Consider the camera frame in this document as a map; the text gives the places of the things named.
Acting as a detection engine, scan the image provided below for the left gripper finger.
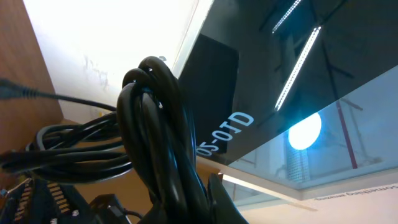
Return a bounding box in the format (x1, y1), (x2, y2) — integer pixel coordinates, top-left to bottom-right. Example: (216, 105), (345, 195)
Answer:
(208, 174), (248, 224)

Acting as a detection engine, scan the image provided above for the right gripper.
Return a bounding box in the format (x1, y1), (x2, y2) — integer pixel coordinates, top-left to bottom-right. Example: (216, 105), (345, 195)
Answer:
(1, 179), (143, 224)

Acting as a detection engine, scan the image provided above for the thin black USB cable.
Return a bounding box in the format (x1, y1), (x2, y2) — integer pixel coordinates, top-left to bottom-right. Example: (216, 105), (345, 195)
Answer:
(0, 78), (118, 112)

